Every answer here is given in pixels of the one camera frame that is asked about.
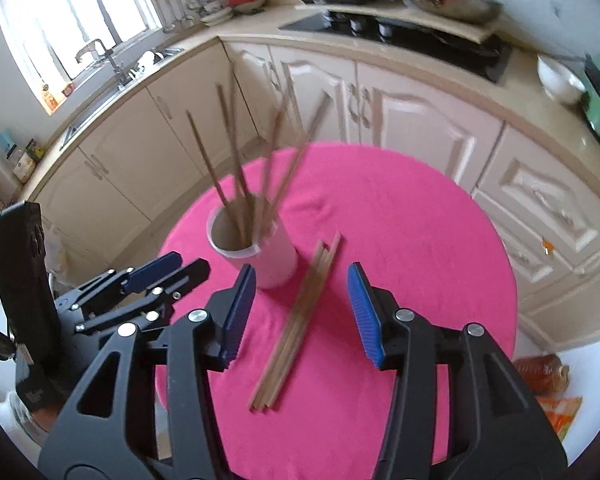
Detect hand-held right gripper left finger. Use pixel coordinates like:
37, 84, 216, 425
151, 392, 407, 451
37, 262, 257, 480

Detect black gas hob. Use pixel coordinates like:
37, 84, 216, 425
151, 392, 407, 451
279, 10, 513, 83

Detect beige kitchen countertop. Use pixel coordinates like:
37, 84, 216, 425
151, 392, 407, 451
17, 0, 600, 196

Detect round table, pink cloth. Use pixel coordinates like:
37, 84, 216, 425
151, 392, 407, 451
154, 141, 521, 480

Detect white dish in sink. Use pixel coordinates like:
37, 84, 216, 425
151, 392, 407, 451
135, 50, 163, 78

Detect beige board under cookers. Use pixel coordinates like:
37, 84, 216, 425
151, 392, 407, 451
325, 2, 501, 43

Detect stack of white plates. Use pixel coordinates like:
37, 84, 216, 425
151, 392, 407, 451
200, 5, 236, 26

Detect kitchen window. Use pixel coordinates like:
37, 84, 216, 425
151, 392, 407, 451
0, 0, 163, 111

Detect pink cup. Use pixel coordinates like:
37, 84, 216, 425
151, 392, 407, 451
206, 197, 299, 290

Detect orange and green bag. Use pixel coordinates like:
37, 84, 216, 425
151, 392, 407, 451
535, 395, 583, 443

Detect white bowl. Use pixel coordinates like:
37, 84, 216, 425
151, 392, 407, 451
537, 54, 587, 106

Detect amber oil bottle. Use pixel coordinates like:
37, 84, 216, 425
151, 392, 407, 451
512, 352, 571, 396

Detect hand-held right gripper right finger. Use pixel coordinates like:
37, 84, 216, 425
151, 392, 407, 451
346, 261, 568, 480

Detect large clear jar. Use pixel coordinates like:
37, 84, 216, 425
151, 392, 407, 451
7, 145, 36, 183

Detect bundle of wooden chopsticks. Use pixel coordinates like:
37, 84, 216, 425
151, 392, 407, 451
248, 231, 342, 412

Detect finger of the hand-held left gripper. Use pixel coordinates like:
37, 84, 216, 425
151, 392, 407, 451
75, 258, 212, 336
55, 251, 184, 311

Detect chrome sink faucet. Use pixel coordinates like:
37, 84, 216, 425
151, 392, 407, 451
75, 38, 126, 86

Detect single wooden chopstick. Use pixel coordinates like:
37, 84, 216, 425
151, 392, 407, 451
185, 110, 231, 213
216, 83, 251, 251
267, 92, 331, 223
229, 62, 246, 201
257, 104, 287, 213

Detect steel sink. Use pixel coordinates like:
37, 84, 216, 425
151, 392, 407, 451
70, 47, 186, 126

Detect cream lower kitchen cabinets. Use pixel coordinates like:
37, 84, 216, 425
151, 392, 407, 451
20, 37, 600, 356

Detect red bowl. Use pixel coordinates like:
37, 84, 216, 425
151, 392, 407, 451
228, 0, 268, 15

